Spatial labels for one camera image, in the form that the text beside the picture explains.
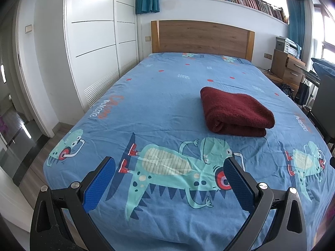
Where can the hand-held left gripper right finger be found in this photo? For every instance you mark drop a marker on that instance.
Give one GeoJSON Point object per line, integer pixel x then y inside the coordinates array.
{"type": "Point", "coordinates": [236, 185]}

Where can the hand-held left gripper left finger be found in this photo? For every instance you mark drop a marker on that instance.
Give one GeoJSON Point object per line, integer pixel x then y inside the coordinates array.
{"type": "Point", "coordinates": [100, 185]}

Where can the dark red knit sweater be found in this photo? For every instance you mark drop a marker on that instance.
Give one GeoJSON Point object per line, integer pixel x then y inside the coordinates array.
{"type": "Point", "coordinates": [235, 109]}

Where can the bed with blue dinosaur sheet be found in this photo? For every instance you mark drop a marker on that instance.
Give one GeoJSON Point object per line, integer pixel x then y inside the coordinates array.
{"type": "Point", "coordinates": [162, 104]}

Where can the black backpack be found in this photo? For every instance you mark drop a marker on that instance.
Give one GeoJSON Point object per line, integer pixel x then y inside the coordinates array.
{"type": "Point", "coordinates": [286, 89]}

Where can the low wooden nightstand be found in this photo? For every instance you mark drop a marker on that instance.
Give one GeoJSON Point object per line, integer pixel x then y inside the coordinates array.
{"type": "Point", "coordinates": [272, 77]}

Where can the dark tote bag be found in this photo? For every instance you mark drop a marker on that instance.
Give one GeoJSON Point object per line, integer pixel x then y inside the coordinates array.
{"type": "Point", "coordinates": [302, 91]}

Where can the white door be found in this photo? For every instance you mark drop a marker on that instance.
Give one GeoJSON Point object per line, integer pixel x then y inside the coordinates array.
{"type": "Point", "coordinates": [34, 83]}

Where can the grey chair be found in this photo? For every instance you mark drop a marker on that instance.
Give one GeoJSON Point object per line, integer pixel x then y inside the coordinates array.
{"type": "Point", "coordinates": [324, 99]}

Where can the wooden drawer cabinet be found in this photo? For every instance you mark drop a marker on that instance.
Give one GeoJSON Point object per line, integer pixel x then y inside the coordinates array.
{"type": "Point", "coordinates": [293, 70]}

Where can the grey desk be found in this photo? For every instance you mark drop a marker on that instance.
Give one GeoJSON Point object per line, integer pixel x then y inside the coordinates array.
{"type": "Point", "coordinates": [310, 75]}

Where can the white wardrobe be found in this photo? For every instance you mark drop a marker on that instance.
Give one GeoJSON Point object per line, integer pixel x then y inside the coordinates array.
{"type": "Point", "coordinates": [91, 44]}

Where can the white printer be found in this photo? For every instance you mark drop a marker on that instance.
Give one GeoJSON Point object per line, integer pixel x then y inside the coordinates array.
{"type": "Point", "coordinates": [288, 47]}

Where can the blue quilt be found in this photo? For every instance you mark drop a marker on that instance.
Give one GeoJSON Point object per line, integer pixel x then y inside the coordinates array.
{"type": "Point", "coordinates": [325, 65]}

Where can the wooden headboard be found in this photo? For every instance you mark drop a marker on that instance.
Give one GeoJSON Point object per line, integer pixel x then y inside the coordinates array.
{"type": "Point", "coordinates": [199, 36]}

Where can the light switch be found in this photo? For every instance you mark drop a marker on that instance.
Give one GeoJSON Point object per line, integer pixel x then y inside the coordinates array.
{"type": "Point", "coordinates": [28, 28]}

